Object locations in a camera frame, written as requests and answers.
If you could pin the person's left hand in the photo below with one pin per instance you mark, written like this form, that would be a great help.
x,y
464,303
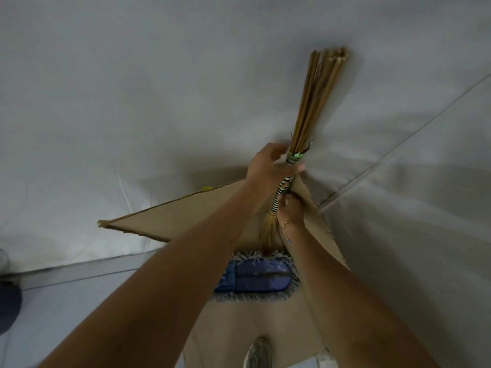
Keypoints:
x,y
264,168

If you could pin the person's right hand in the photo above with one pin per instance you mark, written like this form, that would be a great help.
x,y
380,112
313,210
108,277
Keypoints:
x,y
290,211

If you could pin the person's right fingers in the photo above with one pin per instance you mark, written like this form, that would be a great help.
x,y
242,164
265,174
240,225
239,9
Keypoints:
x,y
288,198

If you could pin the person's left thumb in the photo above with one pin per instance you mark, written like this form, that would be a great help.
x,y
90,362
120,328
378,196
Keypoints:
x,y
296,169

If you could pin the person's right forearm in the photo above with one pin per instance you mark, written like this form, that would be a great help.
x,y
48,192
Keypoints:
x,y
345,298

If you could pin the person's left forearm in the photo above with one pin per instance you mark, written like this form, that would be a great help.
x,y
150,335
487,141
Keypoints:
x,y
172,279

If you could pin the blue fringed mop head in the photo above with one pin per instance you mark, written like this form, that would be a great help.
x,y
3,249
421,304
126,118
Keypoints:
x,y
255,277

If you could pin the brown cardboard box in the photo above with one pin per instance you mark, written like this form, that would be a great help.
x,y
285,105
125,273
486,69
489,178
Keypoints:
x,y
180,220

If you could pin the person's grey shoe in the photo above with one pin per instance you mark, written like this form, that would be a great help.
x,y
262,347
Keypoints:
x,y
259,354

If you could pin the dark round object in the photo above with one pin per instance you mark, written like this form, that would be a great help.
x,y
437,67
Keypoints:
x,y
7,302

